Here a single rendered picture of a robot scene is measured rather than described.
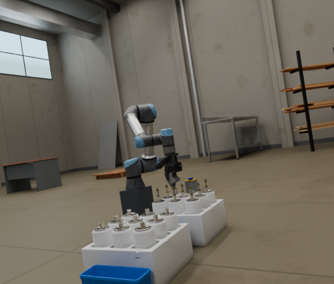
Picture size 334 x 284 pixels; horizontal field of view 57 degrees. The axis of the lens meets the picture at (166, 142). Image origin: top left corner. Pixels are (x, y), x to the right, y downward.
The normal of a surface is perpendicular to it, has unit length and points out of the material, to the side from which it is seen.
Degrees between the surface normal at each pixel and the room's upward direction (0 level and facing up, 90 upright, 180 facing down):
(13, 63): 90
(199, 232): 90
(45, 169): 90
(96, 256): 90
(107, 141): 73
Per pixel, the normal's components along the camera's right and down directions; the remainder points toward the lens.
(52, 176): 0.83, -0.13
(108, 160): -0.55, -0.21
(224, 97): -0.53, 0.07
